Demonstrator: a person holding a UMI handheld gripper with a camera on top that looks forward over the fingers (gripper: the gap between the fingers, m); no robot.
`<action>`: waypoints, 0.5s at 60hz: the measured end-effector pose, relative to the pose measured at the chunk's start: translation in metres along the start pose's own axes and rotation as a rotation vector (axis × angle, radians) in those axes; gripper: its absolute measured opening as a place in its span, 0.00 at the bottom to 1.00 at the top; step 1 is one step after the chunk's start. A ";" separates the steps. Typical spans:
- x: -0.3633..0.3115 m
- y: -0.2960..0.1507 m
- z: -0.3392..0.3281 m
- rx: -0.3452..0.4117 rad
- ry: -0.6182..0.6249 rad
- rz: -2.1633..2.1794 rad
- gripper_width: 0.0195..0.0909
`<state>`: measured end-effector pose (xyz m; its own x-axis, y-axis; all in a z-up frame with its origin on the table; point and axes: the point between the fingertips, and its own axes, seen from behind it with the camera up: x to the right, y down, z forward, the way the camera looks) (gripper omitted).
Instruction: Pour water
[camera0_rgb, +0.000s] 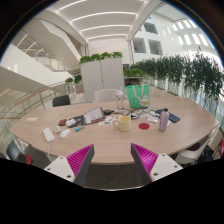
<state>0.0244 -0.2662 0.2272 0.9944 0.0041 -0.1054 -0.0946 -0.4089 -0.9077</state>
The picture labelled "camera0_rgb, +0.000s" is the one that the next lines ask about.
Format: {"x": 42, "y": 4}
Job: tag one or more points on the black chair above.
{"x": 61, "y": 100}

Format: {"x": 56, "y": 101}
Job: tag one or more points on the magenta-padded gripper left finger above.
{"x": 78, "y": 159}

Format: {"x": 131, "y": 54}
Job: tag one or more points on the white power strip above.
{"x": 48, "y": 135}

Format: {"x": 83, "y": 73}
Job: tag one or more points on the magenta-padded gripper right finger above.
{"x": 148, "y": 159}

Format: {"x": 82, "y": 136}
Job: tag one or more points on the small blue item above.
{"x": 80, "y": 128}

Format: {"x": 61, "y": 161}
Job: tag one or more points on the green plants atop cabinet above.
{"x": 100, "y": 56}

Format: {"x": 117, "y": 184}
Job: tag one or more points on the white computer mouse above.
{"x": 65, "y": 133}

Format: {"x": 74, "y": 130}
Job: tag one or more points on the green tote bag cat print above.
{"x": 136, "y": 96}

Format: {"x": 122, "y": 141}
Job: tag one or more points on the ceiling light strips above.
{"x": 103, "y": 26}

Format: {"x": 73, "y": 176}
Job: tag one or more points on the open booklet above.
{"x": 94, "y": 115}

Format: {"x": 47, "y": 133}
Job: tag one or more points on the dark blue keyboard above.
{"x": 173, "y": 116}

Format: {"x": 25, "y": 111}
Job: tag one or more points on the glass railing with wooden rail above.
{"x": 30, "y": 100}

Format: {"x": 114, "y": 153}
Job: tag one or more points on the small potted green plant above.
{"x": 77, "y": 80}

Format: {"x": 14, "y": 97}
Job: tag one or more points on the black pouch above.
{"x": 108, "y": 112}

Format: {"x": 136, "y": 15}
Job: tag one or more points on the pale yellow mug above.
{"x": 124, "y": 124}

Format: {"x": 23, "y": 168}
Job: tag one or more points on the purple drink bottle black cap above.
{"x": 163, "y": 120}

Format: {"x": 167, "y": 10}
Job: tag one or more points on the row of green hedge plants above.
{"x": 186, "y": 73}

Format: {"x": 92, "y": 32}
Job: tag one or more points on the white cabinet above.
{"x": 100, "y": 80}

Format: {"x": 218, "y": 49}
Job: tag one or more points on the white paper sheet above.
{"x": 152, "y": 119}

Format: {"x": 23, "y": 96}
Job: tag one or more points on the white chair with dark seat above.
{"x": 196, "y": 154}

